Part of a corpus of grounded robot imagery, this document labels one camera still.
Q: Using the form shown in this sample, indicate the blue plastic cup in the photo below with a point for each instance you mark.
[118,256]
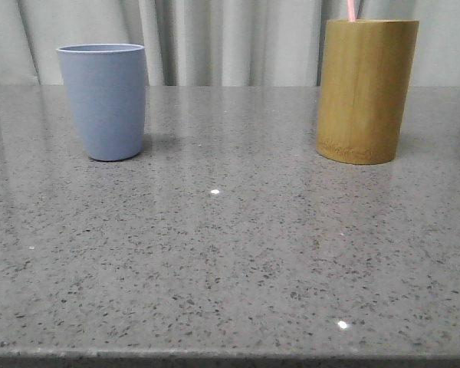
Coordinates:
[106,89]

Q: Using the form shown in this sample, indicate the pink chopstick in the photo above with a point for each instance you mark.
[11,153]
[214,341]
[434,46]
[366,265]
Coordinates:
[351,10]

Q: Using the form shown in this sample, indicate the grey pleated curtain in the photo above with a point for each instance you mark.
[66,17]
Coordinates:
[188,43]

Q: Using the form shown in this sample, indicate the bamboo cylinder holder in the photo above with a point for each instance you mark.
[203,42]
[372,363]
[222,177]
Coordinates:
[365,76]

